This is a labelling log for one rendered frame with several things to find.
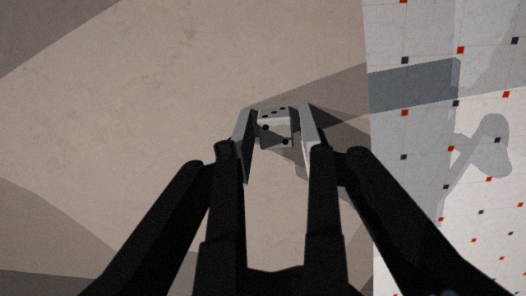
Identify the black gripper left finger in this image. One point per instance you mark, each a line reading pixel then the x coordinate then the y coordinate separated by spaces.
pixel 148 262

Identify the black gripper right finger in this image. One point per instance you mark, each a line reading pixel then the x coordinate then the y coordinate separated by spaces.
pixel 419 257

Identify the white die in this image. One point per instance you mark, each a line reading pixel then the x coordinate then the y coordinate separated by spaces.
pixel 275 128

